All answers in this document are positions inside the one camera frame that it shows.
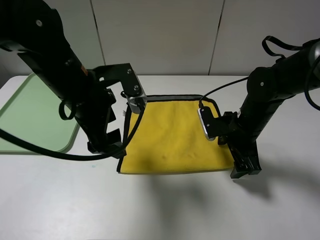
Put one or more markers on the yellow towel with black trim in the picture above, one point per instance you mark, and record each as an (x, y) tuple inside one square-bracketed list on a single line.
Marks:
[(170, 140)]

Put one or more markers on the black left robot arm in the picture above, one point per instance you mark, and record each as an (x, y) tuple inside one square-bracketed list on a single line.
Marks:
[(35, 32)]

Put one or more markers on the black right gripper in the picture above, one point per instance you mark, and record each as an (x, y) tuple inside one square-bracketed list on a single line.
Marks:
[(240, 143)]

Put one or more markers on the green plastic tray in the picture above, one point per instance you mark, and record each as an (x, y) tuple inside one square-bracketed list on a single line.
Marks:
[(32, 114)]

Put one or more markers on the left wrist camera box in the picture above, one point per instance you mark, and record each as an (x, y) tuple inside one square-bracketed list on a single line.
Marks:
[(138, 103)]

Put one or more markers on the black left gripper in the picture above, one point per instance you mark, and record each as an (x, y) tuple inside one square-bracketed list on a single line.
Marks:
[(95, 112)]

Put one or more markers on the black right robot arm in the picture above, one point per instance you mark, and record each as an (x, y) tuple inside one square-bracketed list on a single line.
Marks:
[(296, 71)]

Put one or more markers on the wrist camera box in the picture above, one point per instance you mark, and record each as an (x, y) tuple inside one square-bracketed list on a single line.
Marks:
[(138, 103), (206, 117)]

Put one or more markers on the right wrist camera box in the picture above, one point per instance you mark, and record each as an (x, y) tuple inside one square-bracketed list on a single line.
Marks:
[(206, 117)]

